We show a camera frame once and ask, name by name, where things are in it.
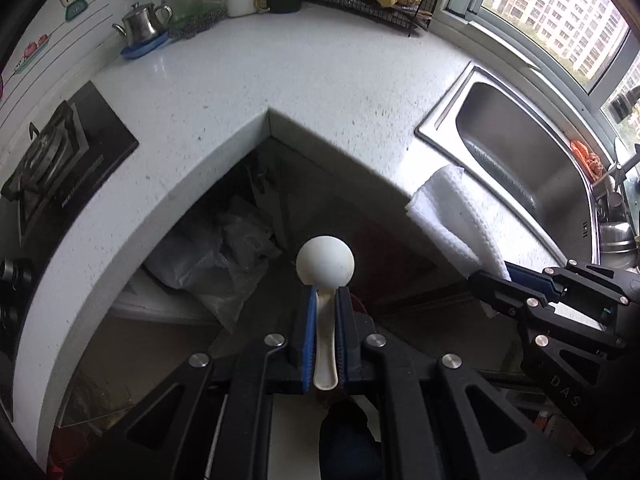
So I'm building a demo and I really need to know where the clear plastic bag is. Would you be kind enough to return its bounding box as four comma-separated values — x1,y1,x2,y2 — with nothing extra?
144,220,261,333

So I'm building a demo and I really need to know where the steel bowl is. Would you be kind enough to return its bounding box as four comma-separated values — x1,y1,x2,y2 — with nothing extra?
597,220,640,256

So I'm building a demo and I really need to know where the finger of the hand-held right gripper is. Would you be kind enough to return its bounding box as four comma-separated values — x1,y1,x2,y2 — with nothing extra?
502,259,632,307
467,270,627,357

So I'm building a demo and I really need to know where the steel wire scrubber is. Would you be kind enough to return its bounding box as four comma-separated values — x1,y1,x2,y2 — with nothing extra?
167,7,228,40

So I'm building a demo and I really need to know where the white round plastic spoon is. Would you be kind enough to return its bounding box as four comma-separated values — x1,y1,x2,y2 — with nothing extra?
296,235,357,392

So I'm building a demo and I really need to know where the white plastic bag with handle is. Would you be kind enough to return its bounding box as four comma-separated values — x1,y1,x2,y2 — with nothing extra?
217,195,285,273

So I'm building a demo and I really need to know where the stainless steel sink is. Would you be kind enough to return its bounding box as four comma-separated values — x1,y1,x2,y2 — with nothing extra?
415,62,608,266

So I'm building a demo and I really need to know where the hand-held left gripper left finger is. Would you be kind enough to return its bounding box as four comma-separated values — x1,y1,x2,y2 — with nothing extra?
65,285,319,480

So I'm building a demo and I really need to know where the grey frame window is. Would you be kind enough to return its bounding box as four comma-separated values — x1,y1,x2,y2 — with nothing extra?
447,0,640,126

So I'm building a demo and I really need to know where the steel faucet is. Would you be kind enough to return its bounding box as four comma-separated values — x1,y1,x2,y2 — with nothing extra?
592,145,640,211

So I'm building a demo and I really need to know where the person's leg in jeans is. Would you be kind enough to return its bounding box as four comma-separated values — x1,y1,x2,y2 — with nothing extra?
319,400,382,480

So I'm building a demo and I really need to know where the black gas stove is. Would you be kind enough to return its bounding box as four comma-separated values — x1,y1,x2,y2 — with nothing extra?
0,80,140,331

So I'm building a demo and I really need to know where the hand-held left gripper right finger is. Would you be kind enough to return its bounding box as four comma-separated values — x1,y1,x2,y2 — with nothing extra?
335,286,586,480

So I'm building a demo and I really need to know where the white waffle cloth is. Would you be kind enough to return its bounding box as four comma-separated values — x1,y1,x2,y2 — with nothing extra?
405,164,512,318

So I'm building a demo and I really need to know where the blue plastic dish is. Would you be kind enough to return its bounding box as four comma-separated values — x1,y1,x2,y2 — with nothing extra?
120,30,171,60

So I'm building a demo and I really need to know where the stainless steel teapot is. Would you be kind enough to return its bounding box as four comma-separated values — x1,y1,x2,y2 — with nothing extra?
112,2,173,48

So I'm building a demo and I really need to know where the orange scrub cloth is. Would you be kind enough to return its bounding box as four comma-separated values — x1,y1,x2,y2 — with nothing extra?
570,139,606,182

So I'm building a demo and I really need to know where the apple tray wall sticker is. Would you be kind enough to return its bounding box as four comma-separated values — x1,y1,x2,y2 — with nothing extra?
12,34,51,75

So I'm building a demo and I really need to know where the black cylindrical object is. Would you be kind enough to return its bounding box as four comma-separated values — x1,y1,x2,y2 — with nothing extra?
607,87,640,123

